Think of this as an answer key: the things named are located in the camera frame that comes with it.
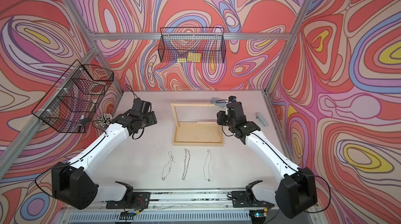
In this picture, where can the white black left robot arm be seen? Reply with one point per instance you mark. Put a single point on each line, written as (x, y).
(72, 182)

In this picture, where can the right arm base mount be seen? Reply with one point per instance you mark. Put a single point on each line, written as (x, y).
(246, 198)

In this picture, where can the yellow sticky notes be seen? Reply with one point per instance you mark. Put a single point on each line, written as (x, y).
(191, 57)

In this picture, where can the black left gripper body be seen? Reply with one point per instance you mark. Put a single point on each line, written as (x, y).
(114, 120)

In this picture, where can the black wire basket left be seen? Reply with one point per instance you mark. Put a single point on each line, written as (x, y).
(71, 103)

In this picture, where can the cup of pencils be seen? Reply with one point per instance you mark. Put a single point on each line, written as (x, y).
(103, 121)

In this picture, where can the black wire basket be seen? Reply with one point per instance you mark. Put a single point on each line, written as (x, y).
(177, 42)
(71, 103)

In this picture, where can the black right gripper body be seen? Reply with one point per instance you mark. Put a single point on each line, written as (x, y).
(221, 118)

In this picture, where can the small grey stapler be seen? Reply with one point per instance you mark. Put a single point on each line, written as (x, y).
(260, 118)

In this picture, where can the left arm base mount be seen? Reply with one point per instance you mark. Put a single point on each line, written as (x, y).
(131, 199)

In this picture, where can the aluminium rail with vents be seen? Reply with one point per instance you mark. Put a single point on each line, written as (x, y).
(202, 206)

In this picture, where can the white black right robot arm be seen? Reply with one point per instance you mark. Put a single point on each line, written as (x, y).
(296, 191)

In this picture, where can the blue grey stapler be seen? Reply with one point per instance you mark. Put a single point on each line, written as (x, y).
(221, 103)

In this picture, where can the black wire basket back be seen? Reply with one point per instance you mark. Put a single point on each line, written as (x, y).
(177, 42)

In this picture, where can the wooden jewelry display stand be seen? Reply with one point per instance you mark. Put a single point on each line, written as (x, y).
(195, 133)

